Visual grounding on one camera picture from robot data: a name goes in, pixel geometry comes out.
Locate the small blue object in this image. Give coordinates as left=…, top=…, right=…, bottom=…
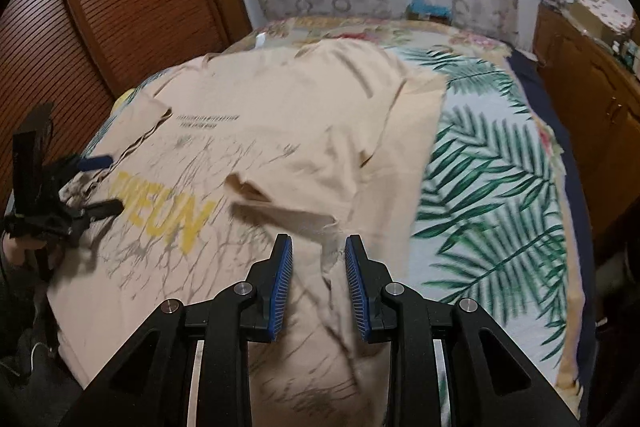
left=406, top=0, right=454, bottom=22

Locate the floral bed sheet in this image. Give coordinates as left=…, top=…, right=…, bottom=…
left=220, top=16, right=586, bottom=408

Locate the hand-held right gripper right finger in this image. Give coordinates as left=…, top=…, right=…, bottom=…
left=345, top=234, right=581, bottom=427

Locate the beige printed t-shirt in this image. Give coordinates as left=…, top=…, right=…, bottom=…
left=47, top=42, right=444, bottom=427

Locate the navy bed sheet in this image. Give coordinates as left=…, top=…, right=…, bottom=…
left=506, top=49, right=602, bottom=343

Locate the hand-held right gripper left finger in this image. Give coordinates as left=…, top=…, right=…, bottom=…
left=57, top=233, right=293, bottom=427

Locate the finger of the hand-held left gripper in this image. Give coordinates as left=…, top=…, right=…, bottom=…
left=82, top=199, right=124, bottom=221
left=74, top=154, right=116, bottom=174

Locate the wooden cabinet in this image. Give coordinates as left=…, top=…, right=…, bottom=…
left=531, top=2, right=640, bottom=258

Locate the person's left hand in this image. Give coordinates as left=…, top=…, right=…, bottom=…
left=0, top=234, right=38, bottom=269

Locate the yellow object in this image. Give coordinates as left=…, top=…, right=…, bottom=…
left=112, top=88, right=137, bottom=114

